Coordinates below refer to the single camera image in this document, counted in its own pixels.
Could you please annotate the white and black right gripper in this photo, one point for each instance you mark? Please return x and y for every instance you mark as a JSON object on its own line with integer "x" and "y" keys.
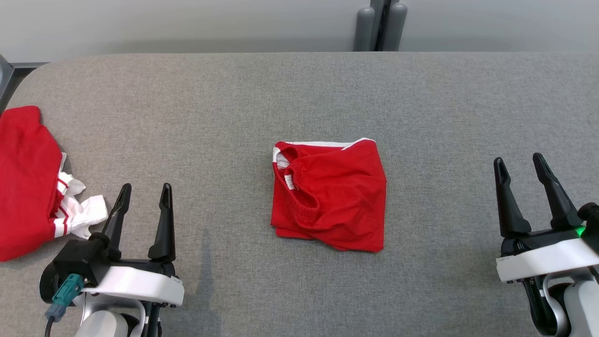
{"x": 547, "y": 260}

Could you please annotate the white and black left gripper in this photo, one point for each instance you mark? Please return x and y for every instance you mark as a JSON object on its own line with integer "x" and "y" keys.
{"x": 140, "y": 285}

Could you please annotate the red jersey with white sleeves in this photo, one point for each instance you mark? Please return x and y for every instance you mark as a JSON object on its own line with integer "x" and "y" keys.
{"x": 23, "y": 187}

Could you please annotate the red shorts with white stripe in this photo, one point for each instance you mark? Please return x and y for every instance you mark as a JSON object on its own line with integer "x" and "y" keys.
{"x": 337, "y": 201}

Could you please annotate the white and grey left robot arm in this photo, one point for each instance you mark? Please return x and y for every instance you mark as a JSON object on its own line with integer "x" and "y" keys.
{"x": 103, "y": 325}

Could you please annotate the white and grey right robot arm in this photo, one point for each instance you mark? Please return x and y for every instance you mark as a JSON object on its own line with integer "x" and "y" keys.
{"x": 580, "y": 304}

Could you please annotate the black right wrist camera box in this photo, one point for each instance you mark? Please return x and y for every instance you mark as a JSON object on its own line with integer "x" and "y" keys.
{"x": 592, "y": 220}

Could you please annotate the grey metal frame leg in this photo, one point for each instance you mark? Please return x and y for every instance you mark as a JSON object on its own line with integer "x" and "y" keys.
{"x": 3, "y": 70}

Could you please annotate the grey partition post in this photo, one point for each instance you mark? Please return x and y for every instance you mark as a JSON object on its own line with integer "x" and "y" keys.
{"x": 365, "y": 28}

